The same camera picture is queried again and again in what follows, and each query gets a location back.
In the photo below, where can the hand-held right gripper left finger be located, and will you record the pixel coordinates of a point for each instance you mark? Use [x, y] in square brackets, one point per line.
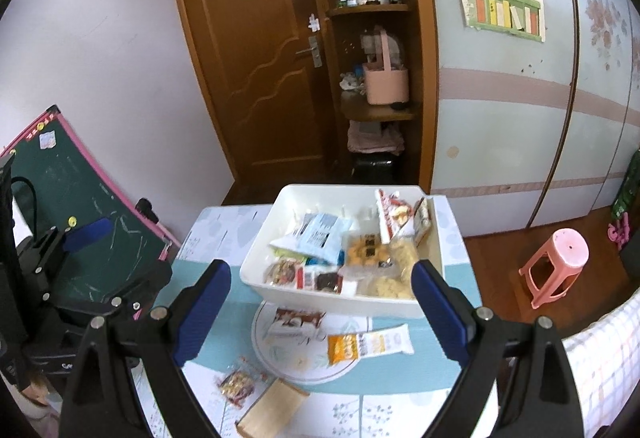
[200, 313]

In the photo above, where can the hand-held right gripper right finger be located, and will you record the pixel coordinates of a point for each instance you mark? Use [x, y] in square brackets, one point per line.
[440, 313]

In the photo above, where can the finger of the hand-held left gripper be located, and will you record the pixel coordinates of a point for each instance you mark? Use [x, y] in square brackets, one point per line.
[145, 280]
[90, 230]

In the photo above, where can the pale puffs packet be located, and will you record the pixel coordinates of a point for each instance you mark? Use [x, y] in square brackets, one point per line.
[390, 288]

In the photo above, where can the orange white snack packet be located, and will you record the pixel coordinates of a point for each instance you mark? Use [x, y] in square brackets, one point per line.
[370, 343]

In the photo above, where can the red snack packet clear wrap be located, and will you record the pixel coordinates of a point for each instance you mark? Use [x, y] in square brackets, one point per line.
[235, 388]
[282, 273]

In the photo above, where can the orange puffs packet dark label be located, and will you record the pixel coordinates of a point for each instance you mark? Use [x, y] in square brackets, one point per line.
[367, 250]

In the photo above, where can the red white snack packet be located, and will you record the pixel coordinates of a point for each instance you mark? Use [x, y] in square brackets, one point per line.
[392, 213]

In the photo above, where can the dark brown snack packet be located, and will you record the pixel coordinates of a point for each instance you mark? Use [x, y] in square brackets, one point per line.
[327, 280]

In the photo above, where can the white plastic bin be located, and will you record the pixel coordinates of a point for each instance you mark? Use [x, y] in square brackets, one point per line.
[320, 300]

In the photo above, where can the light blue snack packet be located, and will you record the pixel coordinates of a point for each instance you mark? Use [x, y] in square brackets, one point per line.
[320, 235]

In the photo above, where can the black clip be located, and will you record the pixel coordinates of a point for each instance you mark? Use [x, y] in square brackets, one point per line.
[145, 208]

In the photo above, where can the leaf print tablecloth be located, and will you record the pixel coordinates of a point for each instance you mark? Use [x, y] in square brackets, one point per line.
[220, 228]

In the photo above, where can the white paper note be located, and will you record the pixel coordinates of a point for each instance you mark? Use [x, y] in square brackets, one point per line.
[47, 139]

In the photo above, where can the round white mat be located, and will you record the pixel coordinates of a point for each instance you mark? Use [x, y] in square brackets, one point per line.
[300, 363]

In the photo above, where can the brown cardboard box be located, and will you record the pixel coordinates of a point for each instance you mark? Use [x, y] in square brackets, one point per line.
[272, 410]

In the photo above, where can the pink plastic stool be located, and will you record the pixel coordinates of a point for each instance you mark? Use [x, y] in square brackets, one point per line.
[565, 245]

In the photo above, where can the black suitcase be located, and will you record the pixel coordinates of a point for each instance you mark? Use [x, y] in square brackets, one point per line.
[375, 168]

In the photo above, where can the checked blanket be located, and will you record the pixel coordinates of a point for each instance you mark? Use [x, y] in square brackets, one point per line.
[605, 358]

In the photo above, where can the pink toy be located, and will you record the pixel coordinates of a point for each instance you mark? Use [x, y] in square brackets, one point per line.
[620, 230]

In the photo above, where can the pale sliding wardrobe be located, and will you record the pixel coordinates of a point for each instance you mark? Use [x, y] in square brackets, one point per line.
[500, 118]

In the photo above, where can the wooden shelf unit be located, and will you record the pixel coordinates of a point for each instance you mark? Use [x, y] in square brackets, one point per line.
[380, 114]

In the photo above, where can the small black shelf item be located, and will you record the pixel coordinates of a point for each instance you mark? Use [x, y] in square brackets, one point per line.
[399, 107]

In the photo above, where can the green bag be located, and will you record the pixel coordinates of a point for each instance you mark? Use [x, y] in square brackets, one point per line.
[629, 198]

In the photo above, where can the pink basket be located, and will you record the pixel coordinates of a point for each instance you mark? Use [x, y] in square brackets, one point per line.
[385, 86]

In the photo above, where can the brown wooden door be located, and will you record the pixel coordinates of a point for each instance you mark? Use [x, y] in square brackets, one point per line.
[240, 43]

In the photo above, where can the small white shelf items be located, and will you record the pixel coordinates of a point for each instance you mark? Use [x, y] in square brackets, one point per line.
[352, 82]

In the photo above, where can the small blue shelf item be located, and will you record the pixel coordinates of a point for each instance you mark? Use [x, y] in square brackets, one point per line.
[358, 69]

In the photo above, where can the white door hook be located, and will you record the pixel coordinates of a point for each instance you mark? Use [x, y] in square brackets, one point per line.
[314, 22]

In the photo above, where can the green chalkboard pink frame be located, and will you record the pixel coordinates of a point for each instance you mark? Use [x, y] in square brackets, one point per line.
[75, 178]

